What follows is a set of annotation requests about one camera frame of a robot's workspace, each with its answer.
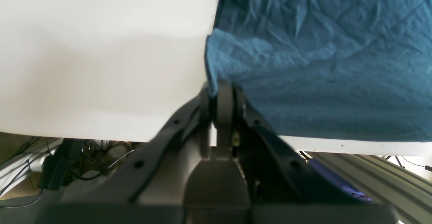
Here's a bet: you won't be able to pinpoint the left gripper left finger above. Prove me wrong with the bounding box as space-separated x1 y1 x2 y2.
36 85 210 224

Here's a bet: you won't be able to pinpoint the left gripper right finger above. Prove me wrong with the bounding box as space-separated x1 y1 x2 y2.
216 81 398 224

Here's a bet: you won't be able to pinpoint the dark blue t-shirt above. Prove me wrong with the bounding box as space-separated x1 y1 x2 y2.
205 0 432 142

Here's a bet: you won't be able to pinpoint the black cable on floor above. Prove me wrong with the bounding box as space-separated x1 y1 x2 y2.
0 137 135 208

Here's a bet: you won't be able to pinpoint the aluminium frame rail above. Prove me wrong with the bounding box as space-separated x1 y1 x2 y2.
308 152 432 224

